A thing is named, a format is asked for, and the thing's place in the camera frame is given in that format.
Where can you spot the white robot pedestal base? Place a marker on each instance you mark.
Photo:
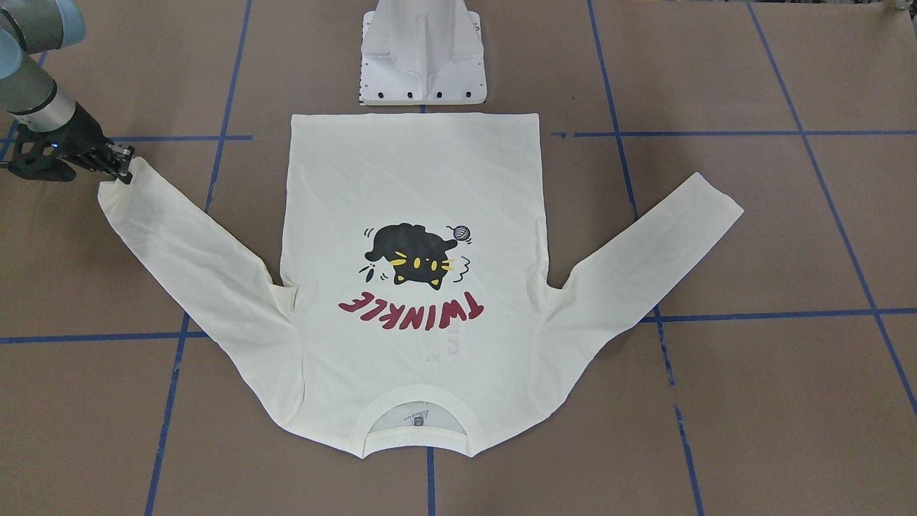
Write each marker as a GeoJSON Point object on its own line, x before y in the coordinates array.
{"type": "Point", "coordinates": [422, 53]}

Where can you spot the cream long-sleeve cat shirt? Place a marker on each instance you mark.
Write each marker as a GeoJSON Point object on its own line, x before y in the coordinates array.
{"type": "Point", "coordinates": [414, 308]}

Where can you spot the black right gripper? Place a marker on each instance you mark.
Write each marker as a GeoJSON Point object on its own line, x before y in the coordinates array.
{"type": "Point", "coordinates": [81, 136]}

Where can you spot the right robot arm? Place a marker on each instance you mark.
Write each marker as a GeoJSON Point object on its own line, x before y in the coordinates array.
{"type": "Point", "coordinates": [28, 92]}

